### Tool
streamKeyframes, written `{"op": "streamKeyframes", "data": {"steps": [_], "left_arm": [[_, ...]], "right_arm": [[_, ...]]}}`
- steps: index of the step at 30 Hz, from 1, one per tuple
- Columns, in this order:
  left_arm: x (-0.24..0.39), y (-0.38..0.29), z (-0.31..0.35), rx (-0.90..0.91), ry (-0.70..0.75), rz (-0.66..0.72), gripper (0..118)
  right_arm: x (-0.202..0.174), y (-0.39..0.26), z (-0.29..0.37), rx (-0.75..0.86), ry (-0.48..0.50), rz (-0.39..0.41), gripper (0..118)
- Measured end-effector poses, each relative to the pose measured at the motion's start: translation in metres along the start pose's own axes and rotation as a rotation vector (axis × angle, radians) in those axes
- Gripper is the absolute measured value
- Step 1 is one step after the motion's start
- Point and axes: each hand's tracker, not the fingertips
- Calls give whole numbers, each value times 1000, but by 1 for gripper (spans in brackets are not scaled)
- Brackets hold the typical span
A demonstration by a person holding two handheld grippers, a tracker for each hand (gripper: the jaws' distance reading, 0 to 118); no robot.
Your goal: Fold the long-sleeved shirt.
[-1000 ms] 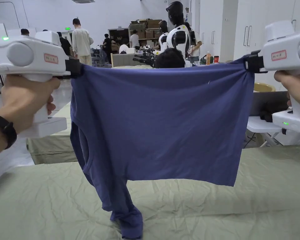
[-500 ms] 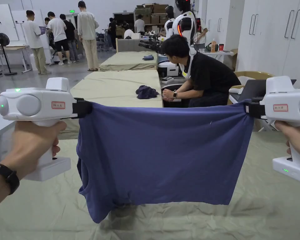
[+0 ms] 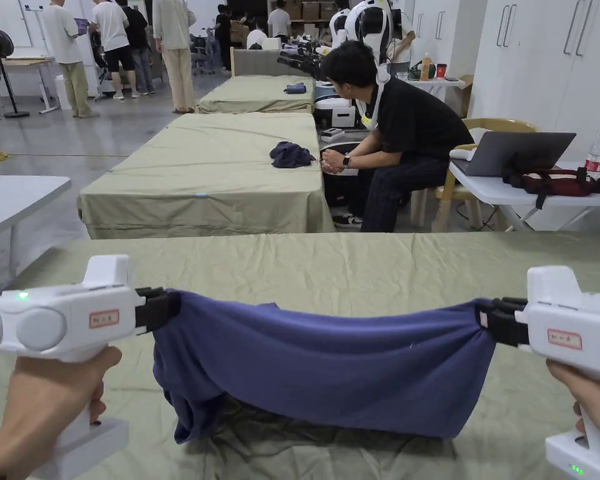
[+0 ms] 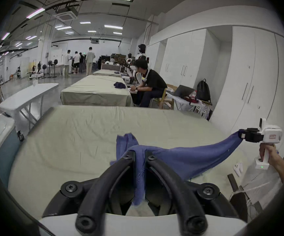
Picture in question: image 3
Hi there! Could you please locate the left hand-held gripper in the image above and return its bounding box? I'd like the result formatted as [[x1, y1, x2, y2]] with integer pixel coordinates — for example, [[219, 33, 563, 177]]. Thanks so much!
[[0, 254, 182, 480]]

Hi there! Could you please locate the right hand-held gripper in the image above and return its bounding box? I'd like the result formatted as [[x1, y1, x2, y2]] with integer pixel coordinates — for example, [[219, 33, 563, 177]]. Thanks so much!
[[476, 266, 600, 480]]

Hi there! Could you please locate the dark blue shirt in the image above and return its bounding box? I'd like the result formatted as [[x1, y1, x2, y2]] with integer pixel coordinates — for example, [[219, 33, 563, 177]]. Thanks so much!
[[152, 289, 498, 445]]

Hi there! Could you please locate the person's right hand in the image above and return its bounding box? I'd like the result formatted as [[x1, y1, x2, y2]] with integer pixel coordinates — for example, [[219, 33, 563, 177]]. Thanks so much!
[[546, 359, 600, 427]]

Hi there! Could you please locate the person's left hand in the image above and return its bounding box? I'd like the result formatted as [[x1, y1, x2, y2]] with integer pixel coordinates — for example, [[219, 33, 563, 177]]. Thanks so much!
[[0, 344, 123, 480]]

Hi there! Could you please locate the white folding table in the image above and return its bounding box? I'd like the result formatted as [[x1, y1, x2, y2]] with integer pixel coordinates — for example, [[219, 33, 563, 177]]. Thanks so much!
[[449, 129, 600, 236]]

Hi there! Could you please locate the bed with pale green sheet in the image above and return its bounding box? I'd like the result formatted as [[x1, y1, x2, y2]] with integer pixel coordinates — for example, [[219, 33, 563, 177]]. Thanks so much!
[[77, 112, 337, 240], [196, 74, 315, 115], [0, 231, 600, 480]]

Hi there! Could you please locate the bunched dark blue garment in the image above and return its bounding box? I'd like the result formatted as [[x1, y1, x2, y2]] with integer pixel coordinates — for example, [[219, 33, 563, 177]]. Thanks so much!
[[269, 141, 317, 170]]

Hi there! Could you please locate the small white table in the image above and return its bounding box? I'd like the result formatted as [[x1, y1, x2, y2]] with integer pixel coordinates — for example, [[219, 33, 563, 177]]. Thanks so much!
[[407, 54, 473, 119]]

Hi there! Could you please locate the white wardrobe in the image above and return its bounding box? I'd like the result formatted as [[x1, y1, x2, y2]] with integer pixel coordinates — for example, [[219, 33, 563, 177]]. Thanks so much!
[[412, 0, 600, 167]]

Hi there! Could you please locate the white robot with black arms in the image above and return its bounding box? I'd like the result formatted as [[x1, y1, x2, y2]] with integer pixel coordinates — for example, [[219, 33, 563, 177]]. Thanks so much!
[[277, 42, 357, 132]]

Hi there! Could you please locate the grey padded headboard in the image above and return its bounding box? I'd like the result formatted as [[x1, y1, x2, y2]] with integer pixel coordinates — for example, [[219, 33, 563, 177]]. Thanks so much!
[[229, 47, 321, 78]]

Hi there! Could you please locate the white desk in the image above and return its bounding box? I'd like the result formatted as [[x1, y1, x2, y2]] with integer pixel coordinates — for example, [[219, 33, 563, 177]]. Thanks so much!
[[0, 47, 61, 115]]

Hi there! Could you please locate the group of people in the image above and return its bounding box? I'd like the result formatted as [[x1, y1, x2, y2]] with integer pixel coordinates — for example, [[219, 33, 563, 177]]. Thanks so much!
[[211, 0, 293, 76]]

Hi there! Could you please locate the black standing fan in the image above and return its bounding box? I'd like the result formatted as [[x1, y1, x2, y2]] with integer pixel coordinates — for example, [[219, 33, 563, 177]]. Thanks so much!
[[0, 29, 31, 119]]

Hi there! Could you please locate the white humanoid robot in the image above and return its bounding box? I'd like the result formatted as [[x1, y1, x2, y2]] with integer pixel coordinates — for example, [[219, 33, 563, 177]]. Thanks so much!
[[329, 7, 353, 50], [344, 0, 398, 66]]

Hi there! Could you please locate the shelf with cartons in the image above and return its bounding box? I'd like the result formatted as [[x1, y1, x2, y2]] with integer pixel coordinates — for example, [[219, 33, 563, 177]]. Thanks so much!
[[267, 0, 353, 38]]

